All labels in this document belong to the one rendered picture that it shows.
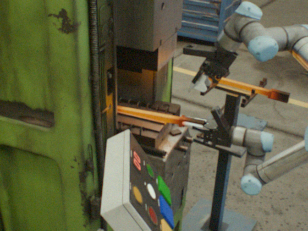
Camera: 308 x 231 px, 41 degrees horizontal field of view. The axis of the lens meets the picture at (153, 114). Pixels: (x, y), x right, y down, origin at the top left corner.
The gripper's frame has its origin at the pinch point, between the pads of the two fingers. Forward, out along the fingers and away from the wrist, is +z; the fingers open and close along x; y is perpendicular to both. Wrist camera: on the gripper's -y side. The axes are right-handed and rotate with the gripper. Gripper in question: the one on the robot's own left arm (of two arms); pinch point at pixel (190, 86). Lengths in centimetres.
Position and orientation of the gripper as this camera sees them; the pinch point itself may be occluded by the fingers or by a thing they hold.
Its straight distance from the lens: 148.1
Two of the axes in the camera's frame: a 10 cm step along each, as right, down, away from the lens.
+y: 8.1, 5.8, -0.6
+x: 3.8, -4.5, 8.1
